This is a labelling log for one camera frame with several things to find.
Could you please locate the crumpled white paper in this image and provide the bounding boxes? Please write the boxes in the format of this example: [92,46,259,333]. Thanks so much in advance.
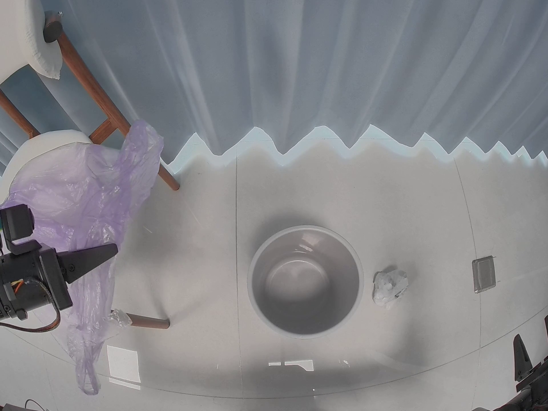
[372,267,408,311]

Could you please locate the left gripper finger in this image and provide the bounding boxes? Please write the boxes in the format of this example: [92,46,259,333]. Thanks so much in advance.
[56,243,119,284]

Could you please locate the pale blue-white curtain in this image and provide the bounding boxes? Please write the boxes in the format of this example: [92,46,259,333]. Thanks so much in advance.
[0,0,548,177]

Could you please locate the purple plastic bag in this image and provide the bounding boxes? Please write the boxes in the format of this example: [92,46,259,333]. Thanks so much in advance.
[6,120,164,396]

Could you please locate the white trash bin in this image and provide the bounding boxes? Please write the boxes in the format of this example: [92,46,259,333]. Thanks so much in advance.
[247,225,365,340]

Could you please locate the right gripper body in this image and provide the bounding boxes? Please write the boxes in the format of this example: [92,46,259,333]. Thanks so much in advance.
[492,360,548,411]

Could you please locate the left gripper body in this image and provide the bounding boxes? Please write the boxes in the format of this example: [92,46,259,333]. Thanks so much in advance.
[0,246,73,321]

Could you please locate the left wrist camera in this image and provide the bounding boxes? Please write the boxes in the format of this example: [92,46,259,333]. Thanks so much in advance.
[0,205,42,258]

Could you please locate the white cushioned wooden chair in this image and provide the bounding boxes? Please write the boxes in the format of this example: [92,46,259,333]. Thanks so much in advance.
[0,0,181,331]

